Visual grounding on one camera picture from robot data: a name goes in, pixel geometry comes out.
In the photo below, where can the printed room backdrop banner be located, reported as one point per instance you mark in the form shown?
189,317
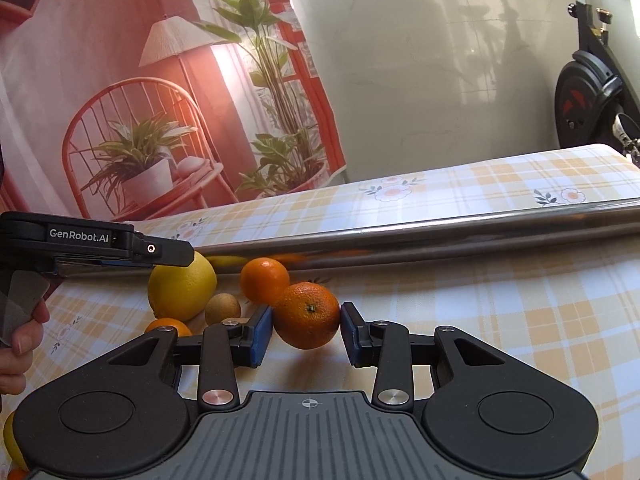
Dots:
138,109

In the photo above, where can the black exercise bike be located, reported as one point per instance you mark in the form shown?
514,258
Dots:
596,96

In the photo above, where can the person's left hand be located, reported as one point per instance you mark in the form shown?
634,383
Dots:
17,358

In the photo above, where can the orange mandarin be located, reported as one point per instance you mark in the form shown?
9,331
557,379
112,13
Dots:
306,316
169,324
17,474
262,280

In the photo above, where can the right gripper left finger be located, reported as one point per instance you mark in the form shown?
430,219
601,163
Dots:
220,350

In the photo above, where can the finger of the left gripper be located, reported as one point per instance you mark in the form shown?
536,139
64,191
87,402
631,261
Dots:
160,251
72,267

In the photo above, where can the long metal pole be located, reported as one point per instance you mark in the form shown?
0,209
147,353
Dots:
437,239

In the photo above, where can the large yellow lemon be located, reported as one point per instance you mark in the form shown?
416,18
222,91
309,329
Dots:
182,292
11,445

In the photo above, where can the checkered floral tablecloth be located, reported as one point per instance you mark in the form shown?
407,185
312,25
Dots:
571,311

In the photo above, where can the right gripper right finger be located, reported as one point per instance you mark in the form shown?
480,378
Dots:
391,349

